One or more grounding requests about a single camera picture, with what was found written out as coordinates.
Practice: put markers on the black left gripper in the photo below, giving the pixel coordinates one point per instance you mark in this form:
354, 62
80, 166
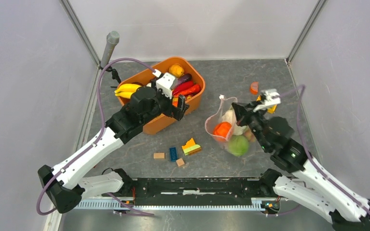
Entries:
177, 113

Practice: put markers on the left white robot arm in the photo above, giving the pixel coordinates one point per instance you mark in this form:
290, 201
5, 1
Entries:
65, 183

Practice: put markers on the tan wooden block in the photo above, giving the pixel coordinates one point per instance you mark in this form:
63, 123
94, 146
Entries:
159, 155

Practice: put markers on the green toy cabbage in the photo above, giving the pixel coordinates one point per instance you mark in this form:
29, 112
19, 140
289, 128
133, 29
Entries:
238, 145

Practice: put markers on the orange toy pumpkin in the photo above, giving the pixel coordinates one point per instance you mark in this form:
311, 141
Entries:
222, 131

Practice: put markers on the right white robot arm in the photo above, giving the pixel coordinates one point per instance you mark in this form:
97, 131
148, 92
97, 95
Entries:
344, 209

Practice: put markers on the small tan wooden cube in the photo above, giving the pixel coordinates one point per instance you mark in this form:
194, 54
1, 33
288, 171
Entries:
180, 162

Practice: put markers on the red toy chili pepper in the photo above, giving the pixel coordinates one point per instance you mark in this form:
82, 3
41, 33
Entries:
182, 87

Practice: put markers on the clear zip top bag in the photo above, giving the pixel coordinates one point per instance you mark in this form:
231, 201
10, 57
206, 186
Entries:
213, 120

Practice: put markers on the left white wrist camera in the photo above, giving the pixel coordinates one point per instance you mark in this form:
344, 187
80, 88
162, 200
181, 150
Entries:
167, 83

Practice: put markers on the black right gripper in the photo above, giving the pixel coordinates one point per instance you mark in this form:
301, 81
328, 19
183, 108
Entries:
243, 111

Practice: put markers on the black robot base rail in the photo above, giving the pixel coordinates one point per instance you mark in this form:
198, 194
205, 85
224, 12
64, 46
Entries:
195, 191

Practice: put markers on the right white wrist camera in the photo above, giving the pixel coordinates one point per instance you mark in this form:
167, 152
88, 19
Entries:
268, 100

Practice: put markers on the orange toy carrot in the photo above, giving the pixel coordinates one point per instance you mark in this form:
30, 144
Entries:
192, 90

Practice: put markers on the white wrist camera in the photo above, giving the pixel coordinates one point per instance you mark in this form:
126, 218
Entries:
268, 100
167, 83

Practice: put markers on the orange green layered toy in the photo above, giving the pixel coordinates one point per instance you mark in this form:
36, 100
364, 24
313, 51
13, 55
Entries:
191, 147

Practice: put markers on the white toy cauliflower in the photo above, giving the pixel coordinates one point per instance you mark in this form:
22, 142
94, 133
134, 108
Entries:
230, 117

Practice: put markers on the yellow toy banana bunch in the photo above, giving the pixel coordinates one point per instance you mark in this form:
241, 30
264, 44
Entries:
126, 90

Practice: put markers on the purple toy eggplant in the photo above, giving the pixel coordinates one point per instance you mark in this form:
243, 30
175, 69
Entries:
185, 78

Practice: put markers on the blue toy brick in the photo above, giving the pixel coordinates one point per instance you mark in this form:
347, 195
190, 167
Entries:
173, 154

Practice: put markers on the orange plastic tub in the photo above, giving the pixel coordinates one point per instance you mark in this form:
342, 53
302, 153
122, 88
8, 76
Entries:
144, 77

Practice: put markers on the grey microphone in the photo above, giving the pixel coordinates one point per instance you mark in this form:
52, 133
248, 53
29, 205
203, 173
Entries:
112, 40

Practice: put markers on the red lychee bunch toy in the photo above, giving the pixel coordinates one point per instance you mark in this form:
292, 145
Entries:
249, 135

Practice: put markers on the orange semicircle toy block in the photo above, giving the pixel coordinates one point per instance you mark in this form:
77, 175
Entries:
254, 88

